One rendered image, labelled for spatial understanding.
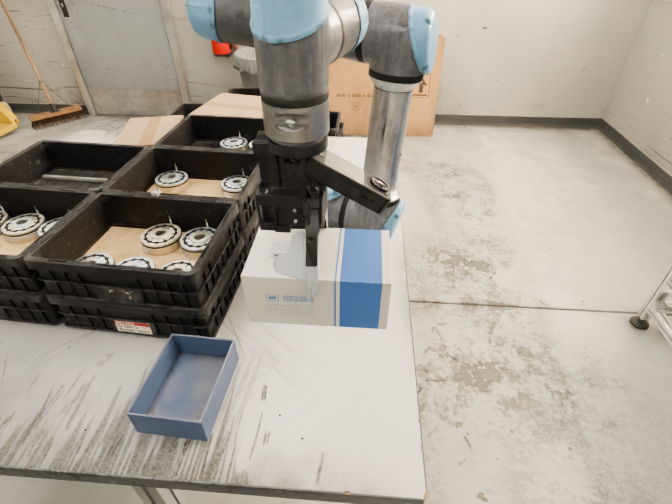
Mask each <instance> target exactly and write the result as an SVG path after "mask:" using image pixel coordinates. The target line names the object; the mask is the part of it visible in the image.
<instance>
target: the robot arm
mask: <svg viewBox="0 0 672 504"><path fill-rule="evenodd" d="M186 1H187V3H186V6H187V15H188V18H189V21H190V24H191V26H192V28H193V29H194V31H195V32H196V33H197V34H198V35H199V36H201V37H203V38H205V39H209V40H214V41H217V43H221V44H222V43H228V44H234V45H240V46H246V47H252V48H255V55H256V64H257V72H258V80H259V88H260V96H261V106H262V114H263V122H264V130H265V131H258V133H257V135H256V139H254V140H253V142H252V148H253V154H257V155H258V162H259V170H260V177H261V179H260V182H259V184H258V190H257V192H256V194H255V198H256V205H257V211H258V218H259V225H260V230H269V231H275V232H282V233H291V229H305V231H306V232H304V231H297V232H295V233H294V234H293V235H292V237H291V242H290V249H289V251H287V252H286V253H283V254H281V255H279V256H277V257H275V258H274V260H273V268H274V270H275V271H276V272H277V273H279V274H283V275H286V276H289V277H292V278H295V279H298V280H302V281H304V282H306V297H307V301H312V299H313V298H314V296H315V294H316V293H317V291H318V289H319V272H320V242H321V241H320V234H319V232H320V229H322V228H344V229H366V230H389V236H390V239H391V238H392V236H393V234H394V232H395V230H396V227H397V225H398V223H399V220H400V218H401V215H402V212H403V210H404V207H405V201H403V200H402V199H400V190H399V189H398V187H397V186H396V182H397V177H398V172H399V166H400V161H401V156H402V150H403V145H404V139H405V134H406V128H407V123H408V118H409V112H410V107H411V101H412V96H413V90H414V88H415V87H416V86H418V85H419V84H420V83H422V81H423V77H424V75H427V74H430V73H431V71H432V69H433V66H434V62H435V57H436V50H437V41H438V20H437V15H436V13H435V11H434V10H433V9H432V8H429V7H424V6H419V5H416V4H415V3H411V4H406V3H398V2H390V1H383V0H186ZM341 57H342V58H345V59H348V60H352V61H356V62H360V63H366V64H369V71H368V76H369V77H370V79H371V80H372V81H373V83H374V89H373V97H372V105H371V113H370V121H369V129H368V137H367V145H366V152H365V160H364V168H363V169H361V168H359V167H357V166H355V165H354V164H352V163H350V162H348V161H346V160H345V159H343V158H341V157H339V156H337V155H336V154H334V153H332V152H330V151H328V150H327V148H328V133H329V131H330V121H329V65H331V64H332V63H333V62H335V61H337V60H338V59H340V58H341ZM262 187H269V188H262ZM261 189H262V191H261ZM260 205H261V208H260ZM261 209H262V215H261ZM262 216H263V222H262ZM305 237H306V255H305Z"/></svg>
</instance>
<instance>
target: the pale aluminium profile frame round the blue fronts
mask: <svg viewBox="0 0 672 504"><path fill-rule="evenodd" d="M670 293H671V294H672V262H671V264H670V265H669V267H668V268H667V270H666V271H665V273H664V274H663V276H662V277H661V279H660V280H659V282H658V283H657V285H656V286H655V288H654V289H653V291H652V292H651V294H650V295H649V297H648V298H647V300H646V301H645V303H644V304H643V306H642V307H641V309H640V310H639V312H638V313H637V314H638V316H640V317H638V316H633V317H631V318H630V323H631V324H632V325H633V326H634V327H636V328H638V329H641V330H646V329H648V328H649V323H648V322H647V321H646V320H650V319H651V318H652V320H653V321H654V323H655V324H656V325H657V327H658V328H659V330H660V331H661V332H662V334H663V335H664V337H665V338H666V340H667V341H668V342H669V344H670V345H671V347H672V322H671V321H670V319H669V318H668V317H667V316H666V314H665V313H672V301H665V298H666V297H667V295H668V294H670ZM645 319H646V320H645Z"/></svg>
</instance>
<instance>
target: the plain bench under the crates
mask: <svg viewBox="0 0 672 504"><path fill-rule="evenodd" d="M122 131H123V130H94V129H76V130H74V131H73V132H71V133H70V134H68V135H67V136H66V137H64V138H63V139H61V140H60V141H73V142H90V143H107V144H115V143H116V141H117V139H118V138H119V136H120V134H121V133H122ZM366 145H367V138H364V137H330V136H328V148H327V150H328V151H330V152H332V153H334V154H336V155H337V156H339V157H341V158H343V159H345V160H346V161H348V162H350V163H352V164H354V165H355V166H357V167H359V168H361V169H363V168H364V160H365V152H366ZM390 257H391V278H392V286H391V295H390V303H389V312H388V320H387V329H369V328H352V327H334V326H317V325H300V324H282V323H265V322H250V321H249V316H248V311H247V306H246V301H245V296H244V291H243V285H242V281H241V284H240V286H239V288H238V290H237V292H236V294H235V297H234V299H233V301H232V303H231V305H230V307H229V310H228V312H227V314H226V316H225V318H224V320H223V322H222V325H221V327H220V329H219V331H218V333H217V335H216V337H215V338H223V339H232V340H234V341H235V345H236V349H237V353H238V357H239V360H238V363H237V366H236V368H235V371H234V374H233V376H232V379H231V382H230V384H229V387H228V390H227V392H226V395H225V398H224V400H223V403H222V406H221V408H220V411H219V413H218V416H217V419H216V421H215V424H214V427H213V429H212V432H211V435H210V437H209V440H208V441H201V440H193V439H185V438H178V437H170V436H162V435H154V434H146V433H139V432H137V431H136V429H135V428H134V426H133V424H132V423H131V421H130V419H129V418H128V416H127V414H126V412H127V411H128V409H129V407H130V405H131V404H132V402H133V400H134V398H135V397H136V395H137V393H138V391H139V390H140V388H141V386H142V384H143V382H144V381H145V379H146V377H147V375H148V374H149V372H150V370H151V368H152V367H153V365H154V363H155V361H156V360H157V358H158V356H159V354H160V353H161V351H162V349H163V347H164V346H165V344H166V342H167V340H168V338H162V337H153V336H144V335H135V334H126V333H117V332H108V331H98V330H89V329H80V328H71V327H66V326H65V324H64V323H65V321H66V320H67V319H66V320H65V321H64V322H63V323H62V324H60V325H56V326H53V325H44V324H35V323H26V322H16V321H7V320H0V475H5V476H18V477H30V478H42V479H54V480H67V481H79V482H91V483H104V484H116V485H128V486H131V487H132V488H133V490H134V491H135V492H136V494H137V495H138V497H139V498H140V499H141V501H142V502H143V503H144V504H189V502H188V500H187V498H186V496H185V495H184V493H183V491H182V490H190V491H202V492H214V493H226V494H239V495H251V496H263V497H275V498H288V499H300V500H312V501H325V502H337V503H349V504H424V502H425V500H426V497H427V494H428V492H427V481H426V471H425V460H424V450H423V439H422V428H421V418H420V407H419V396H418V386H417V375H416V364H415V354H414V343H413V333H412V322H411V311H410V301H409V290H408V279H407V269H406V258H405V247H404V237H403V226H402V215H401V218H400V220H399V223H398V225H397V227H396V230H395V232H394V234H393V236H392V238H391V239H390Z"/></svg>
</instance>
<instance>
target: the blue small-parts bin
mask: <svg viewBox="0 0 672 504"><path fill-rule="evenodd" d="M238 360H239V357H238V353H237V349H236V345H235V341H234V340H232V339H223V338H213V337H203V336H193V335H184V334H174V333H172V334H171V335H170V337H169V338H168V340H167V342H166V344H165V346H164V347H163V349H162V351H161V353H160V354H159V356H158V358H157V360H156V361H155V363H154V365H153V367H152V368H151V370H150V372H149V374H148V375H147V377H146V379H145V381H144V382H143V384H142V386H141V388H140V390H139V391H138V393H137V395H136V397H135V398H134V400H133V402H132V404H131V405H130V407H129V409H128V411H127V412H126V414H127V416H128V418H129V419H130V421H131V423H132V424H133V426H134V428H135V429H136V431H137V432H139V433H146V434H154V435H162V436H170V437H178V438H185V439H193V440H201V441H208V440H209V437H210V435H211V432H212V429H213V427H214V424H215V421H216V419H217V416H218V413H219V411H220V408H221V406H222V403H223V400H224V398H225V395H226V392H227V390H228V387H229V384H230V382H231V379H232V376H233V374H234V371H235V368H236V366H237V363H238Z"/></svg>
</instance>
